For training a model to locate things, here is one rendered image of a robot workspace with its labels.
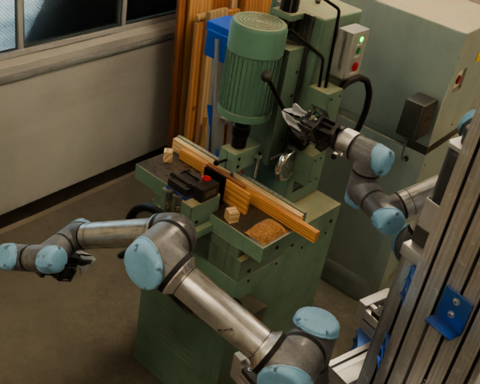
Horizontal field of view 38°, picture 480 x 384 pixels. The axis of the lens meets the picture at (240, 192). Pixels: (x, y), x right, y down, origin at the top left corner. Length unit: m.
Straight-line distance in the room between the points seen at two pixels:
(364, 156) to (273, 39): 0.47
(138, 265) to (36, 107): 1.87
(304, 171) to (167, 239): 0.83
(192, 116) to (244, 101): 1.67
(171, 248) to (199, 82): 2.19
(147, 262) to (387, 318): 0.63
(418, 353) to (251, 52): 0.97
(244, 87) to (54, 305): 1.51
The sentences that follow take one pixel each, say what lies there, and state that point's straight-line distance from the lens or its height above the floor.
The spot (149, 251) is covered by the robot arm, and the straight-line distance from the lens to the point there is 1.63.
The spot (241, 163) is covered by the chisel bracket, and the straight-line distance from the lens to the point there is 2.32.
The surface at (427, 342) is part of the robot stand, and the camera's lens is 1.70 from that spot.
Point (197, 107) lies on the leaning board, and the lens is 3.81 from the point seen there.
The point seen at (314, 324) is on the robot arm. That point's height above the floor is 1.05.
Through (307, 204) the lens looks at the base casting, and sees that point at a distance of 2.61.
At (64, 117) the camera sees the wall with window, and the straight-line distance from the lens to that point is 3.56.
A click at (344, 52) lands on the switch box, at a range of 2.32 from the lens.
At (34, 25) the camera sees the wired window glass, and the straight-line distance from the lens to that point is 3.35.
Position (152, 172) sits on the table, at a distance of 2.45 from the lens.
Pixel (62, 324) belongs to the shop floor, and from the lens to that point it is 3.14.
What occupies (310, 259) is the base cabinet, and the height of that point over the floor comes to 0.59.
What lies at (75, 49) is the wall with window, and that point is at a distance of 3.46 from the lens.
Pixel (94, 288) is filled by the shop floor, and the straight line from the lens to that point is 3.31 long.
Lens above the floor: 2.19
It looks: 32 degrees down
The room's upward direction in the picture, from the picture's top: 10 degrees clockwise
